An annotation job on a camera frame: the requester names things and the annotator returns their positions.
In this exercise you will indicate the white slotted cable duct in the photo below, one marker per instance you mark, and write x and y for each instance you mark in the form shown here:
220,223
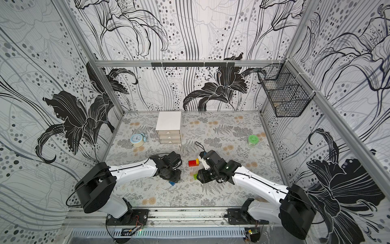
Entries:
161,233

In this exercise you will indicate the black wall hook bar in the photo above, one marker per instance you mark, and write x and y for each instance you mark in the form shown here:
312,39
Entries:
193,64

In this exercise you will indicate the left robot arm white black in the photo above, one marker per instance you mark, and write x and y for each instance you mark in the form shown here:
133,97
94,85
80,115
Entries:
95,189

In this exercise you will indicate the small blue alarm clock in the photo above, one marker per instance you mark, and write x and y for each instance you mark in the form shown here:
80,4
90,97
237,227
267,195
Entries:
138,139

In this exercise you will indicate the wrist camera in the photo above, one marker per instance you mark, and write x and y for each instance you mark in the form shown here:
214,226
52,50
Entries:
173,160
211,158

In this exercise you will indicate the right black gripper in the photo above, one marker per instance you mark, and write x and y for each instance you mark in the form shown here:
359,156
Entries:
202,176

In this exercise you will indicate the white drawer cabinet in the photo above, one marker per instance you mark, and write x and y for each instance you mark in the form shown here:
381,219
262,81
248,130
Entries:
168,127

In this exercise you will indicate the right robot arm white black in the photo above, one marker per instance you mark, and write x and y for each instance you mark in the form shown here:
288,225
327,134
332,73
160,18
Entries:
287,206

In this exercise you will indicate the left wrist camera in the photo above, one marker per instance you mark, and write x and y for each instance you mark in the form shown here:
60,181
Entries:
173,160

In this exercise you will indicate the red lego brick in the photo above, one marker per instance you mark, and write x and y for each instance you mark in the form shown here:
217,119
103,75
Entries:
192,163

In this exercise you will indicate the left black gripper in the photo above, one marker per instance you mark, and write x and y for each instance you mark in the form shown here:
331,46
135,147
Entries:
176,178

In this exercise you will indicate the black wire basket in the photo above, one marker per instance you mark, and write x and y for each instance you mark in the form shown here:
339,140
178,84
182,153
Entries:
287,96

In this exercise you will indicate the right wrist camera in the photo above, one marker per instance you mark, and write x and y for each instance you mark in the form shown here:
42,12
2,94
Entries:
211,158

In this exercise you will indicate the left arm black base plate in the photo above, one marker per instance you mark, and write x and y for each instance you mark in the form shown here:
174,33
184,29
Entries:
135,217

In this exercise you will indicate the aluminium front rail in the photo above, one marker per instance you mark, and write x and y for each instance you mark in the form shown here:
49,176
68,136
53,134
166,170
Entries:
157,217

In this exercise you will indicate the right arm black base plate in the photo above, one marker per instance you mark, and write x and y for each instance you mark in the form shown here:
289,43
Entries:
237,216

